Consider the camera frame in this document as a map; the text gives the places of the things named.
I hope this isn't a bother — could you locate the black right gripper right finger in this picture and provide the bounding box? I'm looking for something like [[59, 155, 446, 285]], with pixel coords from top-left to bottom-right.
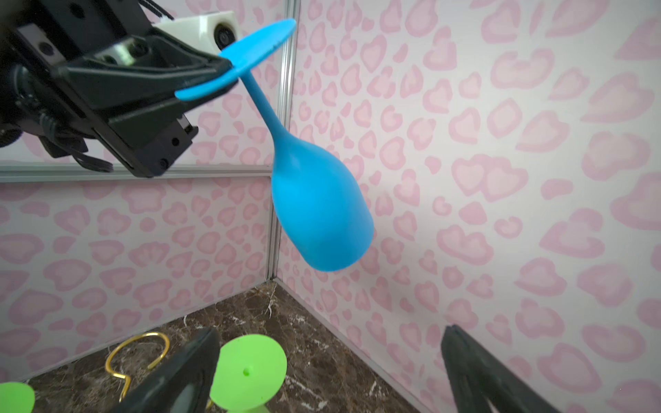
[[440, 325, 558, 413]]

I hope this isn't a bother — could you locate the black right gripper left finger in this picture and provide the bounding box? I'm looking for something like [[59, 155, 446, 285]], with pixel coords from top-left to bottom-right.
[[111, 328, 220, 413]]

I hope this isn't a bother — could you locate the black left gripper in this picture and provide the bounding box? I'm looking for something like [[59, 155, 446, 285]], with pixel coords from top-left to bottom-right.
[[1, 1, 232, 178]]

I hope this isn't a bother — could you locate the blue wine glass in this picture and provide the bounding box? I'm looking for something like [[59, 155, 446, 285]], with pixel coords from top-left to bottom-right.
[[175, 19, 375, 272]]

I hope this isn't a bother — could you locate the back green wine glass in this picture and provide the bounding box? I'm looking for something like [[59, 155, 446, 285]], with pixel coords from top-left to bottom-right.
[[210, 334, 287, 413]]

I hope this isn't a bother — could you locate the green wine glass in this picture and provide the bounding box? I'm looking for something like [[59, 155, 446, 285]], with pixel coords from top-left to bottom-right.
[[210, 334, 287, 413], [0, 382, 35, 413]]

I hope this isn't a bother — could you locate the front green wine glass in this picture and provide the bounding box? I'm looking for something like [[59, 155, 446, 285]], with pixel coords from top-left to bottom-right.
[[0, 382, 35, 413]]

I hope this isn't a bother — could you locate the gold wire glass rack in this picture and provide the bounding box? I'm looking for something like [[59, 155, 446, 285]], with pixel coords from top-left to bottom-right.
[[104, 331, 171, 402]]

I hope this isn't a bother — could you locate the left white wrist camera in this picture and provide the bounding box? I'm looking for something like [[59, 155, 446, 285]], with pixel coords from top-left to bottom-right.
[[153, 11, 242, 55]]

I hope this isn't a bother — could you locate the aluminium frame post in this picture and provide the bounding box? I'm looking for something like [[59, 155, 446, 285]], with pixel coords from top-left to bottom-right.
[[266, 24, 299, 282]]

